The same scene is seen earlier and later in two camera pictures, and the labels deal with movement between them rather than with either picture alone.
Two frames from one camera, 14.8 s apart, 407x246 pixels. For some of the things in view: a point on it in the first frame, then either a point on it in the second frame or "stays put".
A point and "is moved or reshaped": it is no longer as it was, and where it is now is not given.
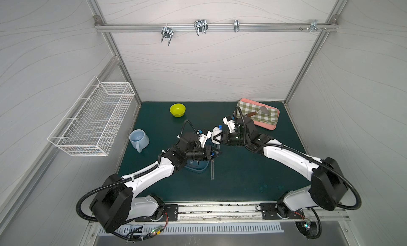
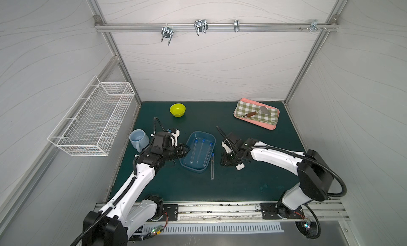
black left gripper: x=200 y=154 -> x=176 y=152
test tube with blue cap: x=218 y=147 is moved or reshaped
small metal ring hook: x=236 y=25 stays put
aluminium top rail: x=182 y=27 stays put
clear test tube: x=212 y=169 stays put
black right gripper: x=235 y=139 -> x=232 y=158
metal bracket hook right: x=314 y=25 stays put
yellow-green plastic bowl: x=177 y=110 stays put
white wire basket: x=89 y=126 stays put
